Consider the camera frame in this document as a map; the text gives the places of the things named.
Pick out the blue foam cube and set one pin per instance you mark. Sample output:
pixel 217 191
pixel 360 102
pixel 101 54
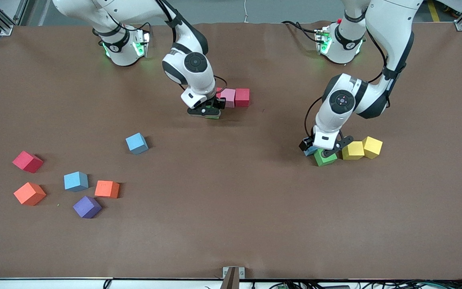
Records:
pixel 137 143
pixel 310 152
pixel 76 181

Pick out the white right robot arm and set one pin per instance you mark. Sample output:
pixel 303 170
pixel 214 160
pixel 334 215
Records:
pixel 186 66

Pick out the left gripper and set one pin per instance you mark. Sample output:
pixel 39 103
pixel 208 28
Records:
pixel 306 144

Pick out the red foam cube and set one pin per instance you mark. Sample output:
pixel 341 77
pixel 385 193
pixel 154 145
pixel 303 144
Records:
pixel 219 90
pixel 242 97
pixel 27 161

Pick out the purple foam cube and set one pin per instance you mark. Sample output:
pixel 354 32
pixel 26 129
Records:
pixel 87 207

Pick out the orange foam cube with dents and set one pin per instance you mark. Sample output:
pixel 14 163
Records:
pixel 107 189

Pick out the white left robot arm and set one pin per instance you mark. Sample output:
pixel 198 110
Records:
pixel 391 36

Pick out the table cover mat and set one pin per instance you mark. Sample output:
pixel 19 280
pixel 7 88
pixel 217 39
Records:
pixel 230 233

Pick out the pink foam cube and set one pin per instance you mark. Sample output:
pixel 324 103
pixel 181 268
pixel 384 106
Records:
pixel 229 97

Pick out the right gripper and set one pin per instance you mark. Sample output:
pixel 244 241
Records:
pixel 217 102

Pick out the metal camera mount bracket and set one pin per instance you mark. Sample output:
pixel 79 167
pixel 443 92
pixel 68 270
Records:
pixel 233 277

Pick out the yellow foam cube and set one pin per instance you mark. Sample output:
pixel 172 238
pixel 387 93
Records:
pixel 355 151
pixel 372 147

